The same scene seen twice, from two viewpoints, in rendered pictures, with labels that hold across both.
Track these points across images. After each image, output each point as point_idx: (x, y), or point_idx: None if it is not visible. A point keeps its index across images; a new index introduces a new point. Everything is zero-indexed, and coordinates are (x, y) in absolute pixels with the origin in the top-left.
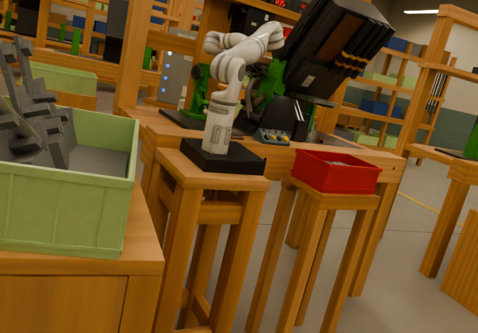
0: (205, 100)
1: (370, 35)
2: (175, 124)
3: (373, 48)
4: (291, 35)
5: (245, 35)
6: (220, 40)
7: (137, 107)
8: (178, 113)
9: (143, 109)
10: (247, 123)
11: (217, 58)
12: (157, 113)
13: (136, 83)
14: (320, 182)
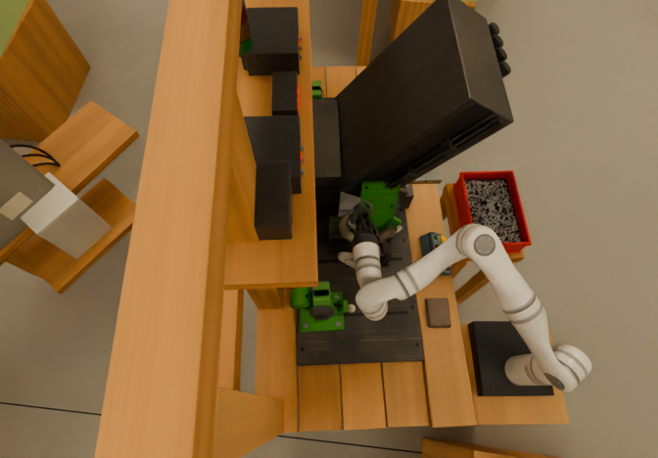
0: (344, 304)
1: None
2: (372, 364)
3: None
4: (399, 158)
5: (430, 265)
6: (401, 299)
7: (275, 395)
8: (317, 339)
9: (295, 390)
10: (387, 260)
11: (576, 386)
12: (308, 371)
13: (280, 406)
14: (515, 251)
